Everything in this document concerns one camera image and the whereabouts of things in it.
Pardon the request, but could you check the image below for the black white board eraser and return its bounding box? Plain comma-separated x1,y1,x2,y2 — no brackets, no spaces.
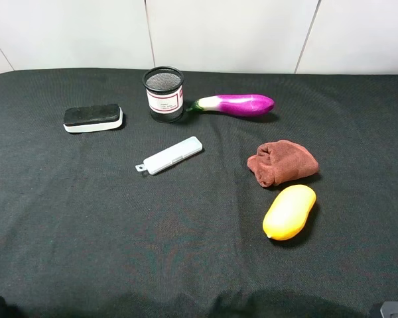
63,104,123,133

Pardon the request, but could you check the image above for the grey robot base right corner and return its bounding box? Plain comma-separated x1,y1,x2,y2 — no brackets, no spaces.
369,301,398,318

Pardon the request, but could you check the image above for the yellow toy mango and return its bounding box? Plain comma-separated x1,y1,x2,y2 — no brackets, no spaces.
263,184,316,240

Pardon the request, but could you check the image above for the black table cloth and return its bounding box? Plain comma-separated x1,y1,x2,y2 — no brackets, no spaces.
0,69,398,317

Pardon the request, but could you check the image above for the white plastic case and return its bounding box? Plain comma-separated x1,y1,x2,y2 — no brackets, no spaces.
135,136,203,175

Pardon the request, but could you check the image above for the purple toy eggplant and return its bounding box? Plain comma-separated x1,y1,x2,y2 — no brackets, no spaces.
186,94,275,117

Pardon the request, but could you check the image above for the black mesh pen cup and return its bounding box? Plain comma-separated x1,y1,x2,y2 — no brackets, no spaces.
143,66,184,123

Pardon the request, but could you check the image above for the brown folded cloth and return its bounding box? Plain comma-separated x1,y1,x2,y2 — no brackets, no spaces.
247,140,319,187

